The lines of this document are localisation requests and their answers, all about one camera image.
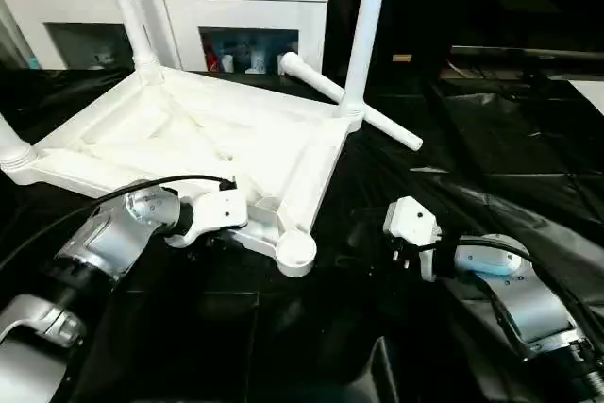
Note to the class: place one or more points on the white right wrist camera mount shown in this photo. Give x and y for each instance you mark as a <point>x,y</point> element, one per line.
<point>413,224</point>

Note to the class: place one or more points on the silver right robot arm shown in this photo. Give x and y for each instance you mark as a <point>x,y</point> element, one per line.
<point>519,290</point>

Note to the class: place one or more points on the white plastic table leg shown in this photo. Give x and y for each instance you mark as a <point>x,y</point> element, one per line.
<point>127,7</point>
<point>316,77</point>
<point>9,143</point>
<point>368,16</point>

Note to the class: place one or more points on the white flat side panel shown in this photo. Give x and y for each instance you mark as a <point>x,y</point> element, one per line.
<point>590,96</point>

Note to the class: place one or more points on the grey curtain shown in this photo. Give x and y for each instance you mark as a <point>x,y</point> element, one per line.
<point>11,40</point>

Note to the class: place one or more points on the black work surface mat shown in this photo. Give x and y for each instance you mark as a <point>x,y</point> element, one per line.
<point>472,186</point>

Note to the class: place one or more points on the white plastic table top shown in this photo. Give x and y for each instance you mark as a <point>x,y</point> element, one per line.
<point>236,129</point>

